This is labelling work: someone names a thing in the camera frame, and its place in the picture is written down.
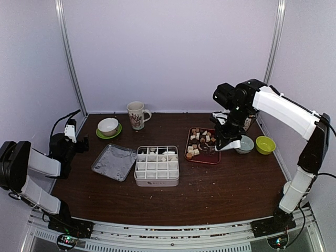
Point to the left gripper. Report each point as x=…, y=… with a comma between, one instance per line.
x=81, y=148

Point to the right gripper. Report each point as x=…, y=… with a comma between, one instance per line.
x=226, y=137

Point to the white handled tongs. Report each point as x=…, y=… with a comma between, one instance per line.
x=209, y=150

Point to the bunny tin lid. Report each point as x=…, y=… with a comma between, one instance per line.
x=115, y=162

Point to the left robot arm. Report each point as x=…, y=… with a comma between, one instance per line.
x=17, y=158

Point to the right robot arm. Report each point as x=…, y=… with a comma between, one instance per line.
x=313, y=127

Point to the red chocolate tray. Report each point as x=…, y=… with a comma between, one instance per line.
x=200, y=146

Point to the yellow inside floral mug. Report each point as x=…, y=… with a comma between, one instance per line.
x=248, y=122

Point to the grey blue small bowl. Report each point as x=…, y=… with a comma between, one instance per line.
x=246, y=145

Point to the green saucer plate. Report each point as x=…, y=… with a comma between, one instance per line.
x=100, y=135

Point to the green small bowl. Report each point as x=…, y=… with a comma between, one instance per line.
x=265, y=145

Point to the white ceramic bowl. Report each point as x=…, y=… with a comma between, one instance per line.
x=108, y=126

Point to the seashell coral mug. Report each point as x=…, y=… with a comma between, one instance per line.
x=138, y=115

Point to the white cup near base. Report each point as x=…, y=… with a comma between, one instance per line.
x=286, y=187

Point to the tin box with dividers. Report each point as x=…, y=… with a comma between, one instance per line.
x=151, y=172

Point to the front aluminium rail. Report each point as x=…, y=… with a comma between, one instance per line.
x=236, y=236

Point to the right aluminium frame post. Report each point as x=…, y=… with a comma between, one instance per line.
x=276, y=38

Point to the aluminium frame post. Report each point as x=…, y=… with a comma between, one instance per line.
x=276, y=38
x=59, y=5

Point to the left aluminium frame post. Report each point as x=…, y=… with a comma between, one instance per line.
x=59, y=5

